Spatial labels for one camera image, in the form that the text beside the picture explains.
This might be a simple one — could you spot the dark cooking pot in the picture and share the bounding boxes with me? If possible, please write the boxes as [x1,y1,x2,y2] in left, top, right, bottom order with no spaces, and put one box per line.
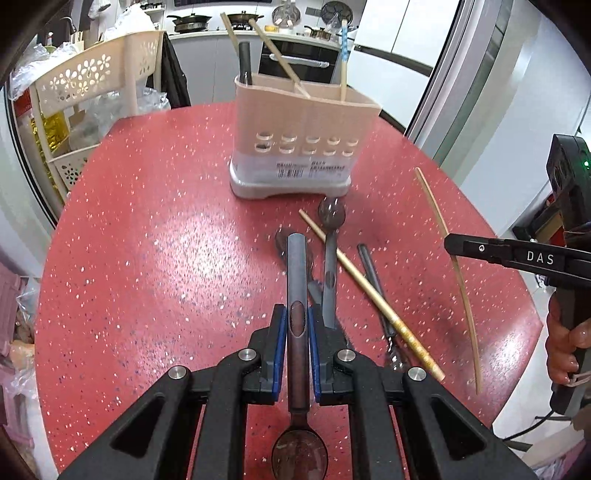
[226,11,265,27]

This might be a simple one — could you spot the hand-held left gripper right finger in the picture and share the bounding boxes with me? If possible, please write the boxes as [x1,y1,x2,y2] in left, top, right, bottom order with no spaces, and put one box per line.
[307,306,539,480]

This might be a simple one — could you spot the black cable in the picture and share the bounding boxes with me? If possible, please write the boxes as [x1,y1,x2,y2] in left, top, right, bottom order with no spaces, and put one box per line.
[501,410,575,455]

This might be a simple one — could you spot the beige flower-cutout basket rack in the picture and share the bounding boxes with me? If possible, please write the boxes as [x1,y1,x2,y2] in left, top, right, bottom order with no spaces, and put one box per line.
[33,30,168,191]

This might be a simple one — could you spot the white plastic bag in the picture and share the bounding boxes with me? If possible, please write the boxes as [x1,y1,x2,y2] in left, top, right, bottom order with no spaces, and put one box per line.
[99,4,158,45]

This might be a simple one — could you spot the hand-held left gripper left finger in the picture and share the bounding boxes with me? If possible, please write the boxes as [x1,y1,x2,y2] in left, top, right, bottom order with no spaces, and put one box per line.
[58,303,289,480]

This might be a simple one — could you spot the crumpled clear plastic bags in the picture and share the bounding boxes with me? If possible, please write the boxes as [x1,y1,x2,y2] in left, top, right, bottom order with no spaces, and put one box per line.
[8,41,81,101]

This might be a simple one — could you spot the clear bags inside rack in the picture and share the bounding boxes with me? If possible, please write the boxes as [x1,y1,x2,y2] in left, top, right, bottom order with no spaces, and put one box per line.
[68,87,172,149]

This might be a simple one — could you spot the white refrigerator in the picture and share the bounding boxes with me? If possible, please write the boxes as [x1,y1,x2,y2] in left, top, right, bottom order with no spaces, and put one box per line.
[345,0,463,80]

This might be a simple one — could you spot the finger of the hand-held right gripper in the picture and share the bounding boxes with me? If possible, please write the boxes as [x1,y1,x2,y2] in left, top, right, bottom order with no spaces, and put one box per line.
[443,233,509,267]

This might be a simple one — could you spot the person's right hand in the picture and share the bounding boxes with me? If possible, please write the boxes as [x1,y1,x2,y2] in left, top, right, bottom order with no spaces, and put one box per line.
[544,292,591,387]

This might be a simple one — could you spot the beige plastic utensil holder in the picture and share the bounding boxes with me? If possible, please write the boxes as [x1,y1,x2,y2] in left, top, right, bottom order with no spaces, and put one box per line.
[229,74,383,200]

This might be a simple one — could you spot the round hanging multi-cup pan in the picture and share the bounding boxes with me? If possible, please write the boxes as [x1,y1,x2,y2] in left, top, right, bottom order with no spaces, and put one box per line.
[321,1,354,25]

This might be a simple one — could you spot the yellow patterned wooden chopstick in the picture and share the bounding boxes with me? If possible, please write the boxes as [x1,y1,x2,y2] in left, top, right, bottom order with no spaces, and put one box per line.
[298,209,447,382]

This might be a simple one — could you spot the round steel steamer rack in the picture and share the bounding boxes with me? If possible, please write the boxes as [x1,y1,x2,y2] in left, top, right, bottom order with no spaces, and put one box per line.
[271,4,299,29]

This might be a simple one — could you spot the plain wooden chopstick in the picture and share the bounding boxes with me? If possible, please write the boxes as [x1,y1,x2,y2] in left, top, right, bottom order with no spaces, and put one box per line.
[414,167,485,396]
[248,18,313,99]
[220,12,241,54]

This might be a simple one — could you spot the gold foil packet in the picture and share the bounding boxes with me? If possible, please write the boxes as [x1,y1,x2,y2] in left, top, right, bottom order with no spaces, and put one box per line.
[27,110,71,158]

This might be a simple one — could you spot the pink plastic stool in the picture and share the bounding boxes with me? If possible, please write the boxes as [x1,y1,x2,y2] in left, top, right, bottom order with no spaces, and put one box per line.
[0,369,35,462]
[0,261,29,356]

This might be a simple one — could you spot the black wok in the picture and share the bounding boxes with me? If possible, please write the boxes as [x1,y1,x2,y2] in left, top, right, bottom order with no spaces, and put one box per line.
[167,14,212,34]

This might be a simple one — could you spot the dark hanging jacket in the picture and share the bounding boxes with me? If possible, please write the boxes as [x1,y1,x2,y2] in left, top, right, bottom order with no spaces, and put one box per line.
[158,31,193,110]

